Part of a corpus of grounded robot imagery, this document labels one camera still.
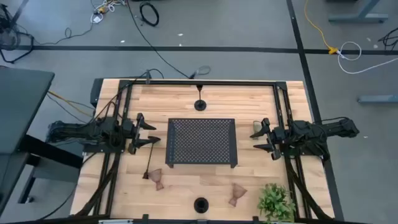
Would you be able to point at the grey desk foot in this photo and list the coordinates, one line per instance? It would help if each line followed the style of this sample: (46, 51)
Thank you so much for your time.
(379, 99)

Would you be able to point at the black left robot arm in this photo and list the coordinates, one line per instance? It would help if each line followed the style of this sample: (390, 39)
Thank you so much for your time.
(77, 132)

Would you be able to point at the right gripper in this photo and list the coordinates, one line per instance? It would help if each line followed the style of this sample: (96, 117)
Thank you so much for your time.
(278, 137)

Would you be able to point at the grey desk leg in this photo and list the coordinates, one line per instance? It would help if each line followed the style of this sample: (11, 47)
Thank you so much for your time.
(357, 18)

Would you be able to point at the black perforated metal riser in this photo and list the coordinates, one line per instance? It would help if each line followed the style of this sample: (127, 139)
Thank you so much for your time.
(202, 140)

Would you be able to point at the silver metal bar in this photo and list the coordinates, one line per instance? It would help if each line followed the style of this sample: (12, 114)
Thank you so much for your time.
(115, 221)

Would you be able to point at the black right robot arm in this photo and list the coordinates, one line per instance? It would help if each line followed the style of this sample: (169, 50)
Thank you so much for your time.
(326, 130)

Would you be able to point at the green plant in white pot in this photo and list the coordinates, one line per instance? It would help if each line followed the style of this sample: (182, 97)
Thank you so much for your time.
(275, 202)

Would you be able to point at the black aluminium rig frame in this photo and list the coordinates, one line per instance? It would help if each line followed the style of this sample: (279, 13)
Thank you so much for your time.
(217, 82)

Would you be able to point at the dark grey side table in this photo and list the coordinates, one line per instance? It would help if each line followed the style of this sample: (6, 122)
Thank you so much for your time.
(21, 102)

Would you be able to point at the pink glass candle holder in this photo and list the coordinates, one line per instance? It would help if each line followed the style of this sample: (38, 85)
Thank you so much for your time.
(237, 193)
(156, 179)

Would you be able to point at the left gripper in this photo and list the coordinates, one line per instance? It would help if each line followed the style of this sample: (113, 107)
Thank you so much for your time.
(128, 128)

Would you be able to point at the pale green glass candle holder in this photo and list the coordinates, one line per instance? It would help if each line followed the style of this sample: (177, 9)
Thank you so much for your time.
(256, 126)

